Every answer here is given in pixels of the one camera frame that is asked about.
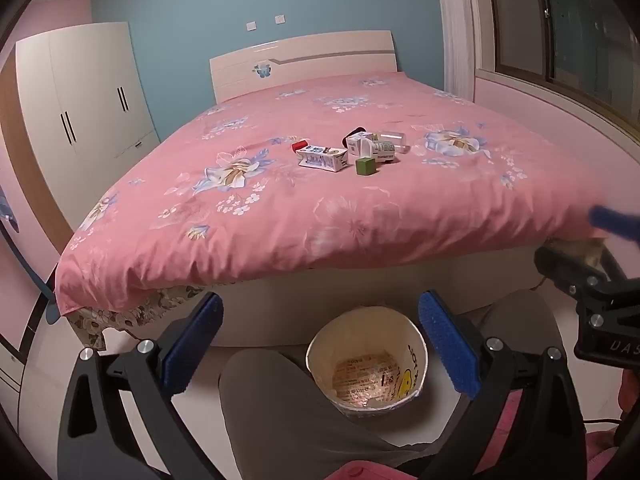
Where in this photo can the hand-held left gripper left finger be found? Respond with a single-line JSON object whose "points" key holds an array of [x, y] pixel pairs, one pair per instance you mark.
{"points": [[197, 340]]}

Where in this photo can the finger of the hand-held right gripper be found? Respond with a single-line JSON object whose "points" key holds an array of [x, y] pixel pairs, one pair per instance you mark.
{"points": [[560, 267], [607, 220]]}

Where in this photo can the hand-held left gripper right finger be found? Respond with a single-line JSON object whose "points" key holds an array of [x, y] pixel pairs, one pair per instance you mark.
{"points": [[447, 340]]}

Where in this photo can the paper bucket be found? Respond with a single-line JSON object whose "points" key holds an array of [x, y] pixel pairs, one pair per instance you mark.
{"points": [[367, 360]]}

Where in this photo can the small white printed carton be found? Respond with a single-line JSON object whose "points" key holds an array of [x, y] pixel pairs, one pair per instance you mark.
{"points": [[359, 144]]}

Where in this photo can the red block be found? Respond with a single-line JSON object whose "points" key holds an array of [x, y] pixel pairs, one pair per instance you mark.
{"points": [[299, 146]]}

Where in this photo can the beige floral bed sheet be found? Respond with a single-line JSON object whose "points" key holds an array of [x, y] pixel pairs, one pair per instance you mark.
{"points": [[125, 317]]}

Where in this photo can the person's left leg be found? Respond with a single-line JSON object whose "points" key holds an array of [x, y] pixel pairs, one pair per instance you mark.
{"points": [[285, 420]]}

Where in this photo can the pink floral blanket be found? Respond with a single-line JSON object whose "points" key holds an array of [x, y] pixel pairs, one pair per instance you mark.
{"points": [[300, 220]]}

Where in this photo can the pink plastic stool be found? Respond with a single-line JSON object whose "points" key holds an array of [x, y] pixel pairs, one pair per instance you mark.
{"points": [[360, 474]]}

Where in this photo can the green cube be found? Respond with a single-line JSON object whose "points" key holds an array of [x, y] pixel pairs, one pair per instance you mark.
{"points": [[365, 166]]}

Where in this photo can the white box with grey label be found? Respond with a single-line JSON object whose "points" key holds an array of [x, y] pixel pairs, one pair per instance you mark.
{"points": [[382, 151]]}

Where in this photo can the window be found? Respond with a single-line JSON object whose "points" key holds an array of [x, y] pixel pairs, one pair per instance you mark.
{"points": [[575, 20]]}

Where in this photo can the clear plastic box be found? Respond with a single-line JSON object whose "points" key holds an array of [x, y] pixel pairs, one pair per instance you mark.
{"points": [[394, 141]]}

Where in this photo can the milk carton with blue print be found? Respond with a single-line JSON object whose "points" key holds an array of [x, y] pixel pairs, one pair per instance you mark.
{"points": [[322, 158]]}

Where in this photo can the small black item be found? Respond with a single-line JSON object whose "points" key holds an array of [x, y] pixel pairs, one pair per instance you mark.
{"points": [[358, 130]]}

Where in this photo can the white curtain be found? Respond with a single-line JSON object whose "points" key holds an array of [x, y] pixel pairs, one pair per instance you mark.
{"points": [[455, 25]]}

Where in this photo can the white wardrobe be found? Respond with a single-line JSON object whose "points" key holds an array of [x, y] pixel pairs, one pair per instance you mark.
{"points": [[85, 110]]}

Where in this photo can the white bed headboard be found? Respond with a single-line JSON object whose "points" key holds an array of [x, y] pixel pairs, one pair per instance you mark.
{"points": [[300, 62]]}

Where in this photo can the white bed frame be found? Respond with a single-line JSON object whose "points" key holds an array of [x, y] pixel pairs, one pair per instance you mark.
{"points": [[350, 290]]}

